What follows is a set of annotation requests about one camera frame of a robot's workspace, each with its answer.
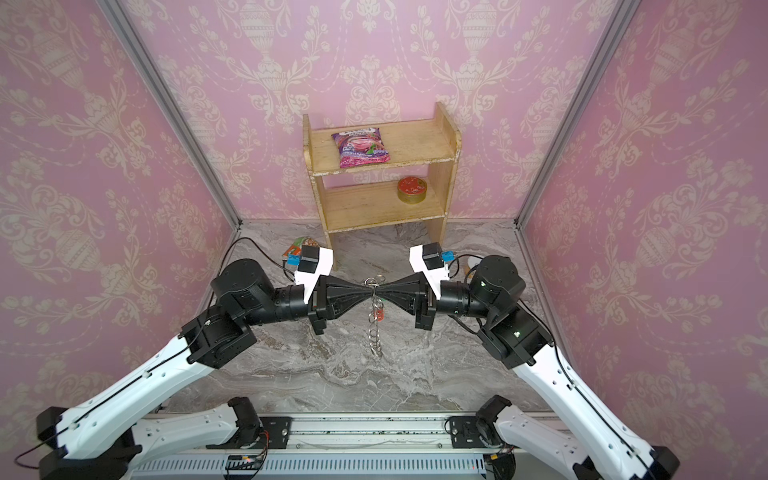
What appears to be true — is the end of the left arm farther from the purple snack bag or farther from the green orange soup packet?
the green orange soup packet

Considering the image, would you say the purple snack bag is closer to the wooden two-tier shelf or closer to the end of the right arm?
the wooden two-tier shelf

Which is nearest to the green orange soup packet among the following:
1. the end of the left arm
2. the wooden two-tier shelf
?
the wooden two-tier shelf

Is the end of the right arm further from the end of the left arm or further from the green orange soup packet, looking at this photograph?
the green orange soup packet

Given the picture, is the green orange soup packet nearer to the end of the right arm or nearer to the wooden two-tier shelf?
the wooden two-tier shelf

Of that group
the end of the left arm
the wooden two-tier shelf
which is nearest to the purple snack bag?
the wooden two-tier shelf

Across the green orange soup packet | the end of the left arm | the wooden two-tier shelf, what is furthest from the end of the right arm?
the green orange soup packet

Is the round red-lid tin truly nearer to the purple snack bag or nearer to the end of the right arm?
the purple snack bag

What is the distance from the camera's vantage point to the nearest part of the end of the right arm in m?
0.48

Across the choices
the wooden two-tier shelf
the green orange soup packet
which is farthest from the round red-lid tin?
the green orange soup packet

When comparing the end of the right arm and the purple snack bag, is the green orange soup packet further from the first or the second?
the end of the right arm

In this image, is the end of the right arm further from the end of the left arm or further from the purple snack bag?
the purple snack bag

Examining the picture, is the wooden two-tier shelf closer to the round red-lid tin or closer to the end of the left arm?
the round red-lid tin

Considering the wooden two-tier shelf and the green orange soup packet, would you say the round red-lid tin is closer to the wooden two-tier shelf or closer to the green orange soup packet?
the wooden two-tier shelf

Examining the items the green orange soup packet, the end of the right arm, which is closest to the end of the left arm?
the end of the right arm
